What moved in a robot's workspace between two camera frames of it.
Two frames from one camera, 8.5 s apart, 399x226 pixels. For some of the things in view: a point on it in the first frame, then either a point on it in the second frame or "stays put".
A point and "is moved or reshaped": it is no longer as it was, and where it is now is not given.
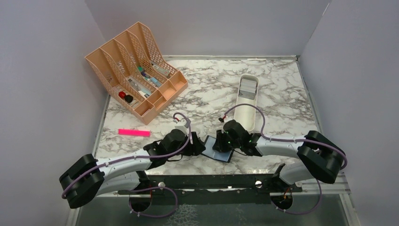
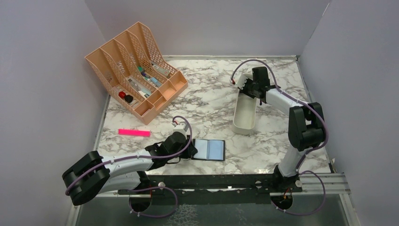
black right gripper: x=219 y=145 -> x=244 y=91
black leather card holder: x=209 y=151 is moved or reshaped
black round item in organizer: x=128 y=98 stays put
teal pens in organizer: x=151 y=80 stays put
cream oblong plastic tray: x=247 y=93 stays put
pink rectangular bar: x=134 y=132 stays put
